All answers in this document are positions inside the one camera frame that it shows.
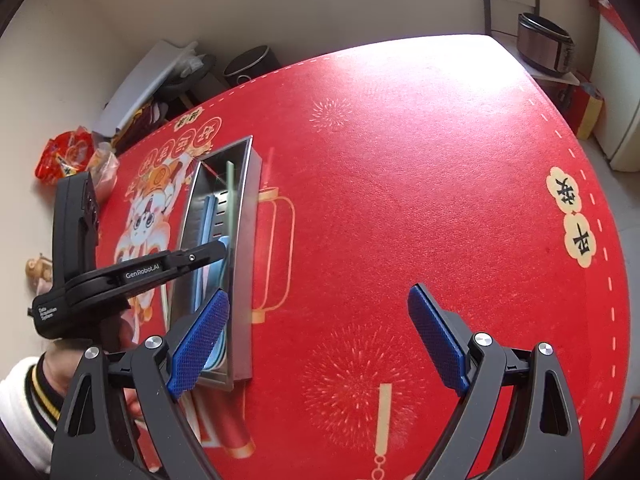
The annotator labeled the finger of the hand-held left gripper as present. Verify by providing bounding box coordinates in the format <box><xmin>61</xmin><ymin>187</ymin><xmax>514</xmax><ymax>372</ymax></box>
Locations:
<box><xmin>65</xmin><ymin>240</ymin><xmax>228</xmax><ymax>307</ymax></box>

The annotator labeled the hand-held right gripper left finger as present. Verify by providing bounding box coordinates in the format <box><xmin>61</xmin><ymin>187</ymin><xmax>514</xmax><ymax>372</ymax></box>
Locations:
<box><xmin>50</xmin><ymin>287</ymin><xmax>231</xmax><ymax>480</ymax></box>

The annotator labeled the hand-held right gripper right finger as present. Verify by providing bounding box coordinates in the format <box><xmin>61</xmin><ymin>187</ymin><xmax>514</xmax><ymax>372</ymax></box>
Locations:
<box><xmin>407</xmin><ymin>282</ymin><xmax>586</xmax><ymax>480</ymax></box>

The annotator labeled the light blue spoon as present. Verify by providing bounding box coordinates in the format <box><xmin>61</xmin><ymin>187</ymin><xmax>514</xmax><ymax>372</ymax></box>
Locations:
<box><xmin>202</xmin><ymin>234</ymin><xmax>232</xmax><ymax>372</ymax></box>

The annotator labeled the stainless steel utensil tray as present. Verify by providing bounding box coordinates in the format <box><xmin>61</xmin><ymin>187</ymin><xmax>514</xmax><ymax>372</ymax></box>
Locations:
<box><xmin>167</xmin><ymin>135</ymin><xmax>264</xmax><ymax>394</ymax></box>

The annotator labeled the green spoon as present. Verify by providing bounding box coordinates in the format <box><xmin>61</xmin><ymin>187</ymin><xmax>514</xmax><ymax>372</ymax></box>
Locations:
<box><xmin>226</xmin><ymin>159</ymin><xmax>237</xmax><ymax>261</ymax></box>

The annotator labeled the person's left forearm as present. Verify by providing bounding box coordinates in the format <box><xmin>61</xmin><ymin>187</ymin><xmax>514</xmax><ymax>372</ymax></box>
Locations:
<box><xmin>0</xmin><ymin>355</ymin><xmax>67</xmax><ymax>467</ymax></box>

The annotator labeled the person's left hand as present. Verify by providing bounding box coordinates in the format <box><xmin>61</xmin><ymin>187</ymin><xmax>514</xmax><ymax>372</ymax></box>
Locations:
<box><xmin>45</xmin><ymin>340</ymin><xmax>91</xmax><ymax>397</ymax></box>

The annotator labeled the golden figurine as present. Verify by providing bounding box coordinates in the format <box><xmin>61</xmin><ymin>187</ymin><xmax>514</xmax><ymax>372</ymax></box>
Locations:
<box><xmin>25</xmin><ymin>257</ymin><xmax>54</xmax><ymax>295</ymax></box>

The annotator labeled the plastic wrapped bowl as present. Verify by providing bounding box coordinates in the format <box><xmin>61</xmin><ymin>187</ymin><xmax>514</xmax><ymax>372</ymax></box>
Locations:
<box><xmin>87</xmin><ymin>142</ymin><xmax>121</xmax><ymax>202</ymax></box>

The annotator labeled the red snack bag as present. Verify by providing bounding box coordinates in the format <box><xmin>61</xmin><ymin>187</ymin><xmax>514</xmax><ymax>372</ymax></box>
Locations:
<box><xmin>34</xmin><ymin>130</ymin><xmax>96</xmax><ymax>187</ymax></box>

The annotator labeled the red printed table mat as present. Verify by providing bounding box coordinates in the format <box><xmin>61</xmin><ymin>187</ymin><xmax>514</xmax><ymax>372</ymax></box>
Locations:
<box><xmin>95</xmin><ymin>35</ymin><xmax>632</xmax><ymax>480</ymax></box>

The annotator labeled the black bin with plastic bag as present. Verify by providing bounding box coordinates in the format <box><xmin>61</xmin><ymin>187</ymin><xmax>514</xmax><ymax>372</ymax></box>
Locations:
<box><xmin>160</xmin><ymin>54</ymin><xmax>217</xmax><ymax>112</ymax></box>

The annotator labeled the red gift box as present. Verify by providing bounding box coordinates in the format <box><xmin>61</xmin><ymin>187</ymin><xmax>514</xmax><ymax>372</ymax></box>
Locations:
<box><xmin>570</xmin><ymin>77</ymin><xmax>607</xmax><ymax>142</ymax></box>

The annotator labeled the small white side table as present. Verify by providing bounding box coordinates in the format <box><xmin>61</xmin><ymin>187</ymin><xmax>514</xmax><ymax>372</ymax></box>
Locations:
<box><xmin>520</xmin><ymin>54</ymin><xmax>592</xmax><ymax>87</ymax></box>

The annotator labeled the white refrigerator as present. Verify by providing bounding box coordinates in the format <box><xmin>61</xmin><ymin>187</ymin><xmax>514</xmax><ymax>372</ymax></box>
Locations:
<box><xmin>592</xmin><ymin>0</ymin><xmax>640</xmax><ymax>172</ymax></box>

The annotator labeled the silver rice cooker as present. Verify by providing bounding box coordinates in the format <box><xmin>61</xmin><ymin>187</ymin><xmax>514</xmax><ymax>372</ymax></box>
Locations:
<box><xmin>516</xmin><ymin>12</ymin><xmax>574</xmax><ymax>79</ymax></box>

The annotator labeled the black metal chair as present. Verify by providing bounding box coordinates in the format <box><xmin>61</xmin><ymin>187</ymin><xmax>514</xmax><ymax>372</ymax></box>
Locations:
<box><xmin>478</xmin><ymin>0</ymin><xmax>544</xmax><ymax>41</ymax></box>

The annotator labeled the red printed fridge cloth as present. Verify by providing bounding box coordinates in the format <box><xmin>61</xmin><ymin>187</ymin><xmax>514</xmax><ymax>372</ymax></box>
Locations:
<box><xmin>595</xmin><ymin>0</ymin><xmax>633</xmax><ymax>38</ymax></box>

